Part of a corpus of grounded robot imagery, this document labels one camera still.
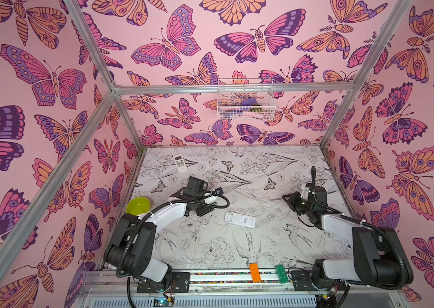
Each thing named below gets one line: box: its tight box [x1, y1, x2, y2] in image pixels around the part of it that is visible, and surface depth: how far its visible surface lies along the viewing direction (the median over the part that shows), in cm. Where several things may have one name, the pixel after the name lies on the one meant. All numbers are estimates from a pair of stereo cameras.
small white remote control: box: [173, 154, 187, 173], surface depth 112 cm
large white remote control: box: [224, 211, 257, 229], surface depth 91 cm
